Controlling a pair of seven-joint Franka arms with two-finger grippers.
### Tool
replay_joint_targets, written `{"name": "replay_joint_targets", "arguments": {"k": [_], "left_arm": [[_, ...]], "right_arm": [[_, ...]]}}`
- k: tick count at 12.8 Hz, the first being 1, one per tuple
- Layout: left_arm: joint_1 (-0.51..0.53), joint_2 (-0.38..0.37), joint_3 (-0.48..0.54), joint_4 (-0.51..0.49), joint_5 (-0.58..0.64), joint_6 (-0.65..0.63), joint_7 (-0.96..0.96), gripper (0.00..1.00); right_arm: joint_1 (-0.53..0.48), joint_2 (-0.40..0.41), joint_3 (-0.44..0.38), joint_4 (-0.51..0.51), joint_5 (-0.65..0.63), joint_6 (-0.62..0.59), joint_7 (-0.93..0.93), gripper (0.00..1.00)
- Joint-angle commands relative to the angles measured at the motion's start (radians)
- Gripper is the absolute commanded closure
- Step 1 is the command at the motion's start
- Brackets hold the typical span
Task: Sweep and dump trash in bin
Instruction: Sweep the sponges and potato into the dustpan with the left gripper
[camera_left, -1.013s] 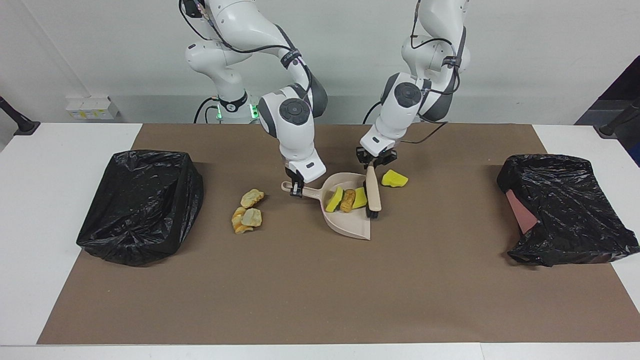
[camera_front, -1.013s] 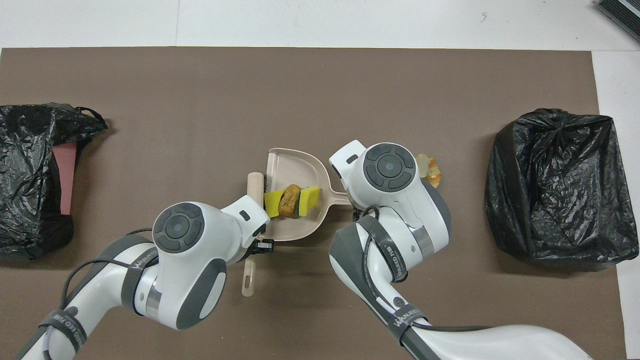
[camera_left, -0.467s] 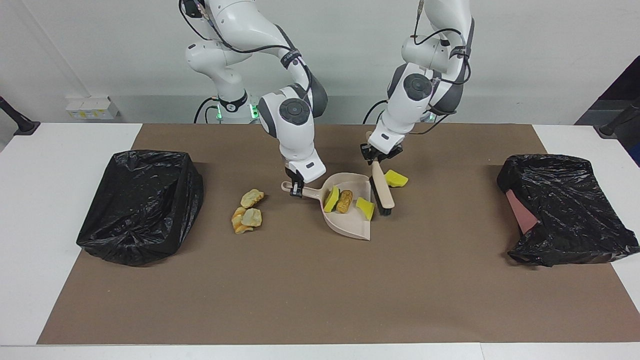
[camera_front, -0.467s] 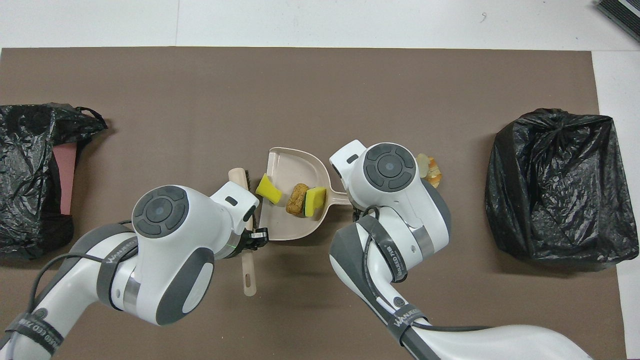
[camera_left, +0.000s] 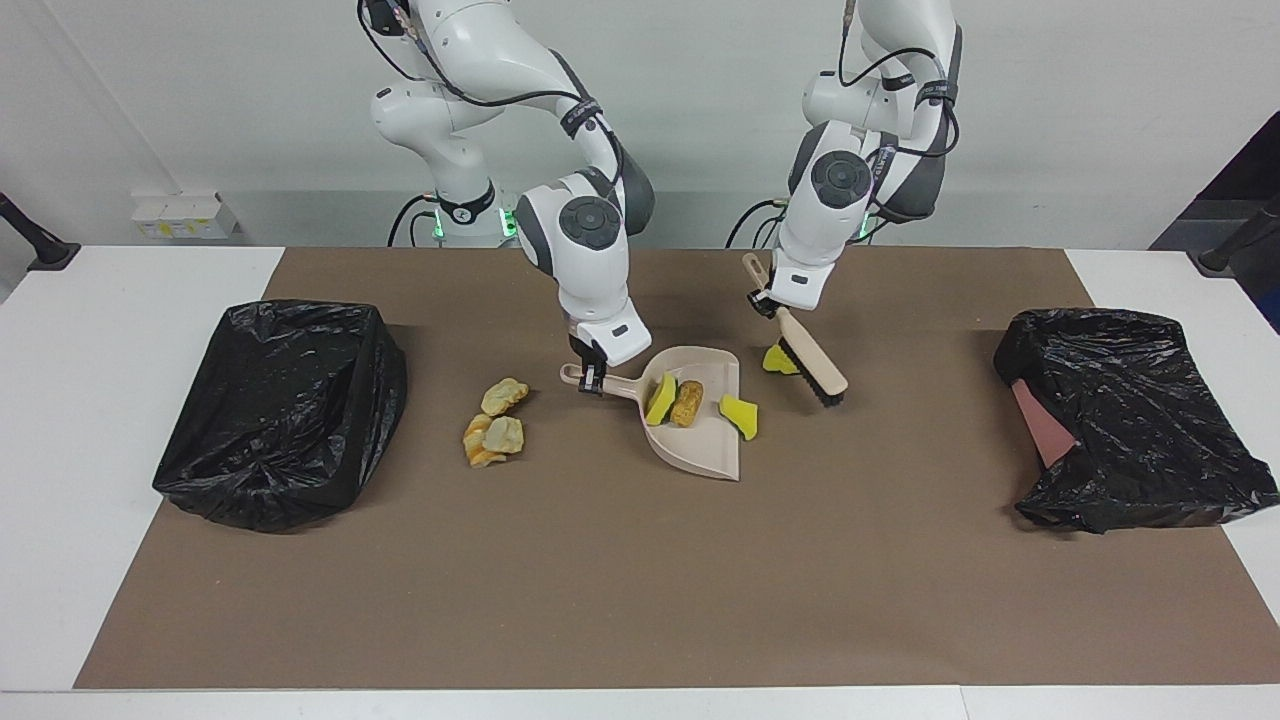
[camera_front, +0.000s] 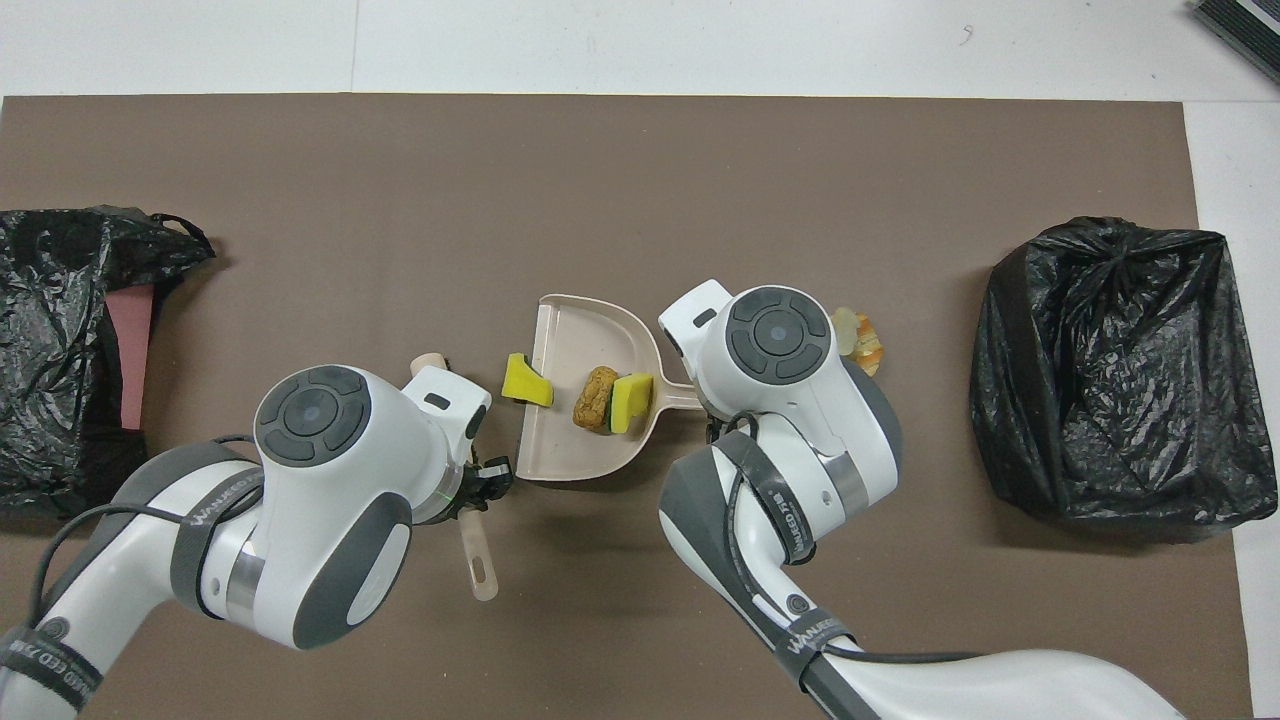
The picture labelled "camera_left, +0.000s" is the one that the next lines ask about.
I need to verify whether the black trash bag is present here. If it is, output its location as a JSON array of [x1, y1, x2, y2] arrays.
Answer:
[[993, 307, 1280, 534]]

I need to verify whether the beige hand brush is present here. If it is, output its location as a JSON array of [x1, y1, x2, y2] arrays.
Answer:
[[742, 252, 849, 408]]

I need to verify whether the brown table mat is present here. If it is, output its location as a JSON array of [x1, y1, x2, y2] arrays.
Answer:
[[73, 247, 1280, 691]]

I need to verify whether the beige plastic dustpan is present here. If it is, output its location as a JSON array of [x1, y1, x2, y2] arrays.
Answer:
[[559, 345, 743, 483]]

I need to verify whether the pink bin box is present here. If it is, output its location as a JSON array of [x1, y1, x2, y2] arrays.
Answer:
[[1012, 380, 1081, 469]]

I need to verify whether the black trash bag bin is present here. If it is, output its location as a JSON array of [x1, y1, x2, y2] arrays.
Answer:
[[152, 298, 409, 533]]

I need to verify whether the black stand foot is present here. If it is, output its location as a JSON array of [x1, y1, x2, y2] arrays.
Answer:
[[1188, 195, 1280, 279], [0, 192, 82, 273]]

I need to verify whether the black base cable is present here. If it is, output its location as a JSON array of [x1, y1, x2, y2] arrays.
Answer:
[[387, 193, 441, 248], [725, 197, 801, 249]]

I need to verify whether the white wall socket box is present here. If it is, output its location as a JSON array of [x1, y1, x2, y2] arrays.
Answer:
[[130, 192, 241, 242]]

